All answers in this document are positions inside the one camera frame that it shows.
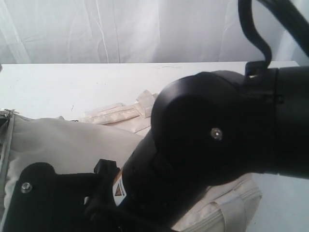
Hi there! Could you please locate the cream fabric duffel bag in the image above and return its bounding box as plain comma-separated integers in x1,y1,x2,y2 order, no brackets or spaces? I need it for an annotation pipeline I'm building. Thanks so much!
0,90,262,232

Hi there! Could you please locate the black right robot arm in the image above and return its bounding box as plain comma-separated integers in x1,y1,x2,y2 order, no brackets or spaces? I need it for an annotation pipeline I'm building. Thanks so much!
119,67,309,232

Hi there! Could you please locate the white backdrop curtain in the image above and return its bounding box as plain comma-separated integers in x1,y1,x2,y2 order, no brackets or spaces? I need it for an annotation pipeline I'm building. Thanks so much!
0,0,309,65

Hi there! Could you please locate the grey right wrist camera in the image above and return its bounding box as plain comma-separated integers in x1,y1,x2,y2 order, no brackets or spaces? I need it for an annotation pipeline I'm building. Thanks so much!
2,159,120,232

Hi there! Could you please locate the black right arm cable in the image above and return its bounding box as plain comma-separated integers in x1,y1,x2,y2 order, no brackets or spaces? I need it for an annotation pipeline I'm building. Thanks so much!
238,0,309,66

